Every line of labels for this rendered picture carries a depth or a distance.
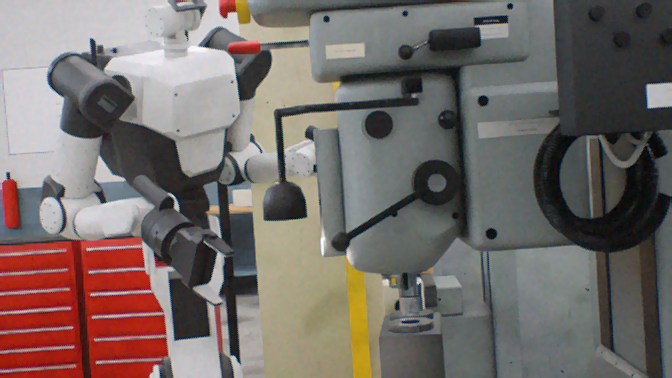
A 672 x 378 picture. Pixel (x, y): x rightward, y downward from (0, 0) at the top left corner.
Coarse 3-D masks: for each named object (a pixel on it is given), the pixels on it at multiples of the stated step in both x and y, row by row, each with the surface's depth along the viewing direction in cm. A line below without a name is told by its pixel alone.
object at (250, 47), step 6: (240, 42) 174; (246, 42) 174; (252, 42) 174; (258, 42) 174; (276, 42) 174; (282, 42) 174; (288, 42) 174; (294, 42) 174; (300, 42) 174; (306, 42) 174; (234, 48) 173; (240, 48) 173; (246, 48) 173; (252, 48) 173; (258, 48) 173; (264, 48) 174; (270, 48) 174; (276, 48) 174; (282, 48) 175
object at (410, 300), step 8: (400, 288) 205; (416, 288) 204; (400, 296) 205; (408, 296) 204; (416, 296) 204; (400, 304) 205; (408, 304) 204; (416, 304) 204; (400, 312) 206; (408, 312) 204; (416, 312) 204
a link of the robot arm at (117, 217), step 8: (120, 200) 195; (128, 200) 195; (104, 208) 198; (112, 208) 196; (120, 208) 194; (128, 208) 193; (136, 208) 194; (104, 216) 199; (112, 216) 197; (120, 216) 195; (128, 216) 193; (136, 216) 194; (104, 224) 199; (112, 224) 197; (120, 224) 195; (128, 224) 193; (136, 224) 194; (112, 232) 197; (120, 232) 196; (128, 232) 196
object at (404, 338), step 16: (384, 320) 206; (400, 320) 198; (416, 320) 198; (432, 320) 197; (384, 336) 191; (400, 336) 191; (416, 336) 190; (432, 336) 190; (384, 352) 191; (400, 352) 191; (416, 352) 190; (432, 352) 190; (384, 368) 191; (400, 368) 191; (416, 368) 191; (432, 368) 190
